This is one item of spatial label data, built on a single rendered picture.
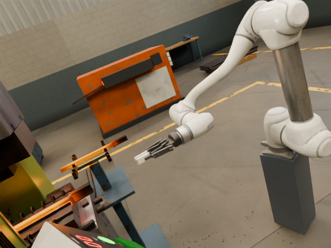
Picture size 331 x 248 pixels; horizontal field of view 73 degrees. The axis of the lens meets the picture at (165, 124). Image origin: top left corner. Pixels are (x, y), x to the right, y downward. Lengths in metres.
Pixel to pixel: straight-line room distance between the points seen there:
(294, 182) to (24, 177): 1.45
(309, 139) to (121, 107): 3.76
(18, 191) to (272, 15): 1.34
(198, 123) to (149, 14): 8.02
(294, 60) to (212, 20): 8.94
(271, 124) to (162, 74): 3.52
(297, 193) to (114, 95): 3.63
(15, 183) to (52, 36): 7.49
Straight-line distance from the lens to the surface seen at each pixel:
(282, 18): 1.00
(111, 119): 4.57
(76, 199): 1.07
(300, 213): 1.73
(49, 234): 0.57
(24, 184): 1.29
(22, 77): 8.68
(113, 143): 1.49
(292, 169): 1.49
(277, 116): 1.37
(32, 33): 8.62
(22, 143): 0.86
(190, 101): 1.22
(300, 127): 1.22
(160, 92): 4.69
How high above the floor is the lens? 1.48
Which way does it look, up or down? 21 degrees down
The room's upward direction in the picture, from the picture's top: 21 degrees counter-clockwise
